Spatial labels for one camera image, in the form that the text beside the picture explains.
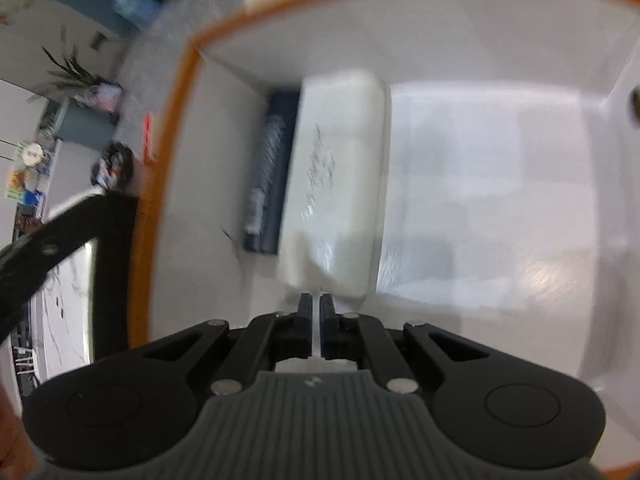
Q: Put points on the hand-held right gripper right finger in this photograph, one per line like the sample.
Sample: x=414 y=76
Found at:
x=327 y=312

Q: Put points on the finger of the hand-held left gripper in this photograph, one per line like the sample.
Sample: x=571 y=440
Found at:
x=45 y=255

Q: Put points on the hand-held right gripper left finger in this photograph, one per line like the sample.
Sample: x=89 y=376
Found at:
x=303 y=312

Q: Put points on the white glasses case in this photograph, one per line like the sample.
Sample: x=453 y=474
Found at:
x=340 y=180

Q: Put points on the white box with orange rim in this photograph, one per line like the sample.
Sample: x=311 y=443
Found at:
x=500 y=200

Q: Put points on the person's left forearm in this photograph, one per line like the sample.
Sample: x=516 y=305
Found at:
x=11 y=440

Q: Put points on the marble table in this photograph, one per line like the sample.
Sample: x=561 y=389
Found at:
x=65 y=310

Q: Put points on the black round object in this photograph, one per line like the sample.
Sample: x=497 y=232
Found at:
x=112 y=165

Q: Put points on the grey planter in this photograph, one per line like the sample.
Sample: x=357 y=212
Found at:
x=82 y=127

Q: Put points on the red label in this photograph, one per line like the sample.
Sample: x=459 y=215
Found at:
x=148 y=140

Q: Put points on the green potted plant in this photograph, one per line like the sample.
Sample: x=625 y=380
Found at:
x=67 y=67

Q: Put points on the dark blue box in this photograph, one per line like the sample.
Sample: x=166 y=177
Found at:
x=275 y=110

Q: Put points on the blue water bottle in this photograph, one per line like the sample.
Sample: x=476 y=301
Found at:
x=134 y=5

